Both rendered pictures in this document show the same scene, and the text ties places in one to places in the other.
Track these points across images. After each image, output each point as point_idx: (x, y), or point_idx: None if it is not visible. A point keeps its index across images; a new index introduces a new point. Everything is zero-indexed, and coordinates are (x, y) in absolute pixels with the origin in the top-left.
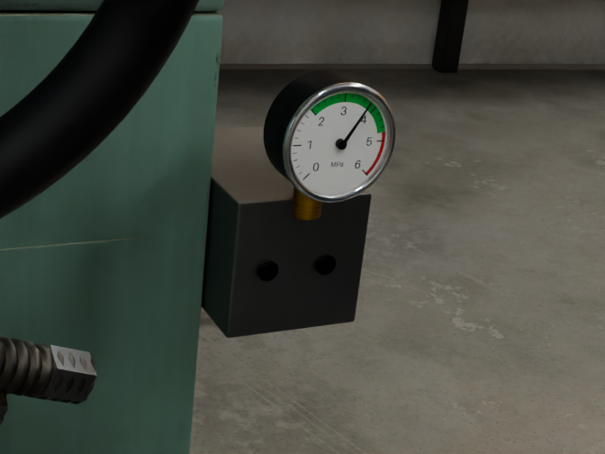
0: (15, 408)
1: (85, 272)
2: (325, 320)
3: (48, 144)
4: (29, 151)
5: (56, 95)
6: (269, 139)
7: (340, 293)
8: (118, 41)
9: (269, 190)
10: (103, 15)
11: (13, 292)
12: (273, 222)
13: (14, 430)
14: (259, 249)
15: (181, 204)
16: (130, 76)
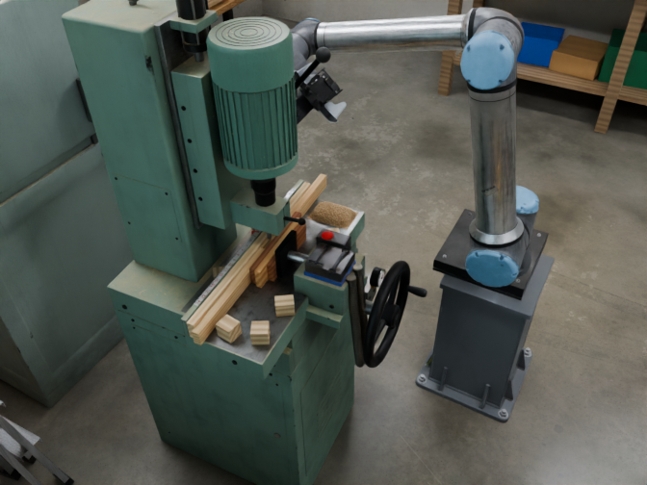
0: (344, 339)
1: (349, 315)
2: (374, 296)
3: (401, 319)
4: (400, 320)
5: (400, 314)
6: (372, 283)
7: (375, 292)
8: (403, 305)
9: (366, 286)
10: (401, 303)
11: (344, 324)
12: (370, 291)
13: (344, 342)
14: (369, 295)
15: None
16: (404, 307)
